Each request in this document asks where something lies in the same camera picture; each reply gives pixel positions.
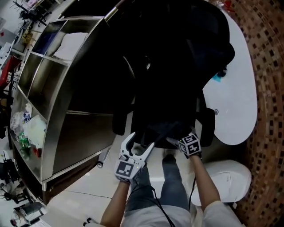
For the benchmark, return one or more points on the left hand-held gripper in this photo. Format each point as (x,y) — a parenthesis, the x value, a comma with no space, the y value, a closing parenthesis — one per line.
(125,169)

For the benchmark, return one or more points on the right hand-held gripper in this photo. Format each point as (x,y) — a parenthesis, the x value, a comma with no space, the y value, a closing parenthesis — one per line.
(190,145)

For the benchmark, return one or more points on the black clothing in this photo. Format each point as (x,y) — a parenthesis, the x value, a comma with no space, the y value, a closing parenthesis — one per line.
(167,130)

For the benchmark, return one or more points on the person's right forearm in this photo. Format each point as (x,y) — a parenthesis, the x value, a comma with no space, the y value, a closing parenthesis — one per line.
(204,184)

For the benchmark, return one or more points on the person's left forearm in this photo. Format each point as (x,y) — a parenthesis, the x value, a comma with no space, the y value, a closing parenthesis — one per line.
(115,204)

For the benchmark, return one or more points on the person's left shoe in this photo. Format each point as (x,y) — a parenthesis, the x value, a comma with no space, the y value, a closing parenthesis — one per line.
(138,151)

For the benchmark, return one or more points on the person's shoe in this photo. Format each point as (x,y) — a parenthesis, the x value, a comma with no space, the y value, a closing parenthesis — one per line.
(169,153)
(138,151)

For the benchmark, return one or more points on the person's right shoe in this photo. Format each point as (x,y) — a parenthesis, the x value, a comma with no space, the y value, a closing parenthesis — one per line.
(169,153)

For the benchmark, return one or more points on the person's right leg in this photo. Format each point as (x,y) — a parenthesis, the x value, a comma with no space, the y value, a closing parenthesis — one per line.
(174,181)

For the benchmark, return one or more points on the person's leg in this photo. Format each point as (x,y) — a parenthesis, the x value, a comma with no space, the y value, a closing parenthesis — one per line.
(142,190)
(174,181)

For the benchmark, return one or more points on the chrome bathtub drain knob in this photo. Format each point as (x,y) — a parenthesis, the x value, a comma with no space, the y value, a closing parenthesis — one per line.
(216,111)

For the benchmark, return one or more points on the person's left leg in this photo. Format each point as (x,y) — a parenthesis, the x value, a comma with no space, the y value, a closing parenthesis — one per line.
(142,190)

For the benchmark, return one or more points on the white toilet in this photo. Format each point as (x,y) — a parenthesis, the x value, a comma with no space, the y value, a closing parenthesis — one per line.
(226,181)

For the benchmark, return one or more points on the person's white shirt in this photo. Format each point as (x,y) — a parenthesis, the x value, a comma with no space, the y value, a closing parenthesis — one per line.
(159,217)

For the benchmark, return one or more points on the blue item on bathtub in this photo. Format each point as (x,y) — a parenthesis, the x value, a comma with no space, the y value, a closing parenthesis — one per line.
(219,76)

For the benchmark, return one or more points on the white plastic bag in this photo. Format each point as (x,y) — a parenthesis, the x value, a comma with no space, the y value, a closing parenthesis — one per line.
(35,129)

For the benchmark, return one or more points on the green bottles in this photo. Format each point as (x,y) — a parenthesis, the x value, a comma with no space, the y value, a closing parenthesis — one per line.
(24,139)

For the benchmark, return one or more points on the white folded towel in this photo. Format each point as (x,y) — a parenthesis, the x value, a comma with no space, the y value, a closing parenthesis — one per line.
(69,45)

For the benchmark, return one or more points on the clear crumpled plastic bag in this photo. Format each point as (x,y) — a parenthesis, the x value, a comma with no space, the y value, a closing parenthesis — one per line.
(16,120)

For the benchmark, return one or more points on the grey box device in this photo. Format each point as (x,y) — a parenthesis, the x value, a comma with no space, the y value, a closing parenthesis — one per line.
(30,211)

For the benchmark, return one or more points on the dark blue folded cloth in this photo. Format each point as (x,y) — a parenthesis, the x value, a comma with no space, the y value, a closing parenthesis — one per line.
(47,44)

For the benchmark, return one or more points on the red chair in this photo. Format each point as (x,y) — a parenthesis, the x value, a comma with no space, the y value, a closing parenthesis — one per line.
(9,71)

